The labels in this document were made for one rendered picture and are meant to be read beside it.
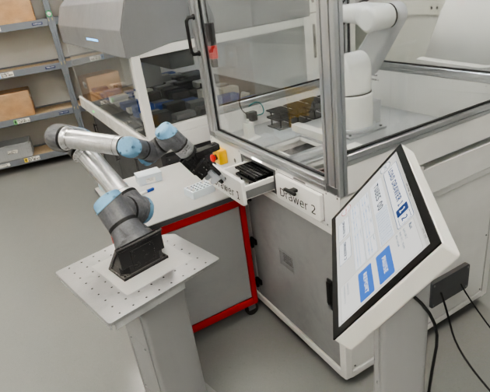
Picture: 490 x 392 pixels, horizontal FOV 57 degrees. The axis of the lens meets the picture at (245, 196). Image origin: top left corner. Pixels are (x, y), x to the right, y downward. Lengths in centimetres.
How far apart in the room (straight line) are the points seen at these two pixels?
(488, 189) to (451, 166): 35
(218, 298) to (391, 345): 126
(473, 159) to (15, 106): 469
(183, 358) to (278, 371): 53
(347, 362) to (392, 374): 74
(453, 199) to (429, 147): 34
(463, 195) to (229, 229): 106
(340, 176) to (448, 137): 55
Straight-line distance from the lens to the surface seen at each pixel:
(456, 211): 217
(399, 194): 114
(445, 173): 200
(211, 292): 233
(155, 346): 184
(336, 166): 156
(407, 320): 123
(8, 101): 563
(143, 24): 257
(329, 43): 147
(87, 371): 256
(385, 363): 133
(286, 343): 240
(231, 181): 191
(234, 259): 230
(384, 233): 108
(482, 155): 217
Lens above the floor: 166
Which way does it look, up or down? 25 degrees down
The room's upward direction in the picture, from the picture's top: 8 degrees counter-clockwise
